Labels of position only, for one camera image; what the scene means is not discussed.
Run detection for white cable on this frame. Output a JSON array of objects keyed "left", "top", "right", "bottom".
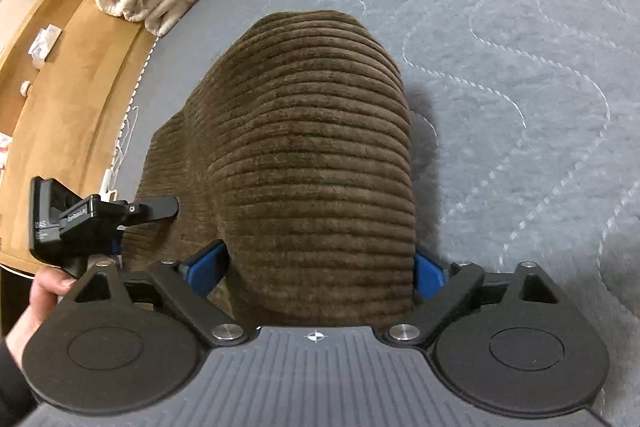
[{"left": 102, "top": 104, "right": 141, "bottom": 202}]

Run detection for brown corduroy pants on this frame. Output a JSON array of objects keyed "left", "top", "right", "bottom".
[{"left": 120, "top": 9, "right": 418, "bottom": 330}]

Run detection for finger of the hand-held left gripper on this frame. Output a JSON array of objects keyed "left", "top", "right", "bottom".
[{"left": 126, "top": 196, "right": 180, "bottom": 225}]

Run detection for person's left hand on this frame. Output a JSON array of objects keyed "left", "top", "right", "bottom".
[{"left": 5, "top": 264, "right": 77, "bottom": 370}]

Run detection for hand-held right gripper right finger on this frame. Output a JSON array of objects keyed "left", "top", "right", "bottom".
[{"left": 382, "top": 252, "right": 568, "bottom": 349}]

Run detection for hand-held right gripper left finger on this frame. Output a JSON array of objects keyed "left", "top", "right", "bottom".
[{"left": 75, "top": 241, "right": 251, "bottom": 349}]

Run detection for white paper packet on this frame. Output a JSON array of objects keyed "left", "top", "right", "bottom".
[{"left": 27, "top": 24, "right": 63, "bottom": 68}]

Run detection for grey quilted bed cover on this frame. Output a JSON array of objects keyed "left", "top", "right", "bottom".
[{"left": 112, "top": 0, "right": 640, "bottom": 427}]

